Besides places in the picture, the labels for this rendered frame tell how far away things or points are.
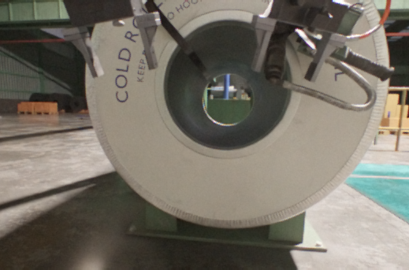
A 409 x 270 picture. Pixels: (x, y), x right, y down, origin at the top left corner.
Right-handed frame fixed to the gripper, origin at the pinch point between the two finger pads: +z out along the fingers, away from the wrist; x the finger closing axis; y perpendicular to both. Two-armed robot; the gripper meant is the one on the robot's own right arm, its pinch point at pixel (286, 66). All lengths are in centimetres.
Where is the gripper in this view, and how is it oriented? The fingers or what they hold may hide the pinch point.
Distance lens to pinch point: 51.8
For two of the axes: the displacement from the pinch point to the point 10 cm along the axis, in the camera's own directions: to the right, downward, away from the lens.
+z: -1.9, 8.5, 4.9
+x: 9.8, 1.1, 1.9
